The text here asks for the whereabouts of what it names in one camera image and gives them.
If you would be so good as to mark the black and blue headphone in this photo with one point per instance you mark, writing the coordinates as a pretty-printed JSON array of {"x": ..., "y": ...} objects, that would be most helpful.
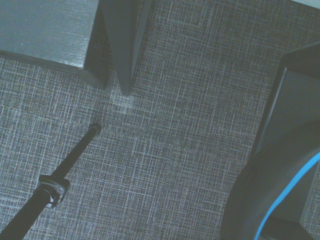
[{"x": 252, "y": 190}]

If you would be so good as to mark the dark square post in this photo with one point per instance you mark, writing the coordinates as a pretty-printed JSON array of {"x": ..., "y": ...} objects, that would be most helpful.
[{"x": 125, "y": 42}]

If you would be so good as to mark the black tripod leg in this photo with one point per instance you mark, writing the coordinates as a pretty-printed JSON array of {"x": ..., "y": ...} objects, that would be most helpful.
[{"x": 70, "y": 160}]

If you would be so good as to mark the grey low cabinet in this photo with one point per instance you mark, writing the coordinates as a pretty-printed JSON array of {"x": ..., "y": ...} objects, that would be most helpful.
[{"x": 45, "y": 27}]

